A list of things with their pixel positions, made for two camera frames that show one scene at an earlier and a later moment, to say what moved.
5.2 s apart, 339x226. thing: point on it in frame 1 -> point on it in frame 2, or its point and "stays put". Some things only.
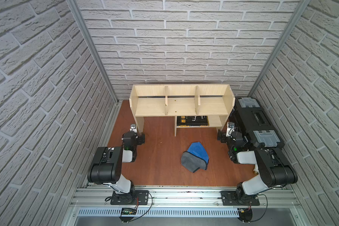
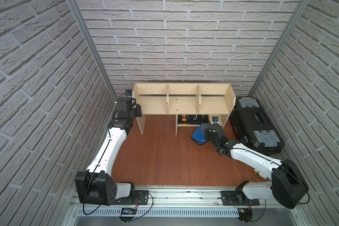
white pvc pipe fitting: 256,170 stays put
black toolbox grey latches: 256,124 stays put
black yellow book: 192,121 stays put
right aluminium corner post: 279,45 stays put
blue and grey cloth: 195,157 -> 198,136
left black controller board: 127,214 stays put
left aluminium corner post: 77,13 stays put
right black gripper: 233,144 -> 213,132
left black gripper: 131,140 -> 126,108
